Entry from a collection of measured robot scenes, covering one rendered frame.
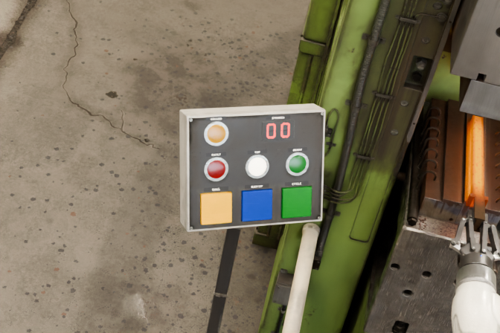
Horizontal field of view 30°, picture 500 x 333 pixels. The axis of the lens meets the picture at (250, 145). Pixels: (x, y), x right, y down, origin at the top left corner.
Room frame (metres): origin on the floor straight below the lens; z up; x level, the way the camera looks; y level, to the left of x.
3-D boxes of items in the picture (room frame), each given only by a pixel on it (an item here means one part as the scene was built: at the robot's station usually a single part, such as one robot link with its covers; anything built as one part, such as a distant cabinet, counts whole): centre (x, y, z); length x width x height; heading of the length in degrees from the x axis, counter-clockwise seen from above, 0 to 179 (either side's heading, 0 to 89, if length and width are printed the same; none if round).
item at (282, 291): (1.88, -0.21, 0.36); 0.09 x 0.07 x 0.12; 87
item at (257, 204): (1.57, -0.04, 1.01); 0.07 x 0.05 x 0.07; 112
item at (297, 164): (1.65, -0.12, 1.09); 0.05 x 0.03 x 0.04; 87
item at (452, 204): (1.95, -0.57, 0.96); 0.42 x 0.20 x 0.09; 177
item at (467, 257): (1.53, -0.57, 1.02); 0.09 x 0.08 x 0.07; 177
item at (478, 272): (1.45, -0.57, 1.02); 0.09 x 0.06 x 0.09; 87
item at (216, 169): (1.58, 0.07, 1.09); 0.05 x 0.03 x 0.04; 87
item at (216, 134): (1.62, 0.08, 1.16); 0.05 x 0.03 x 0.04; 87
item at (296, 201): (1.61, -0.14, 1.01); 0.07 x 0.05 x 0.07; 112
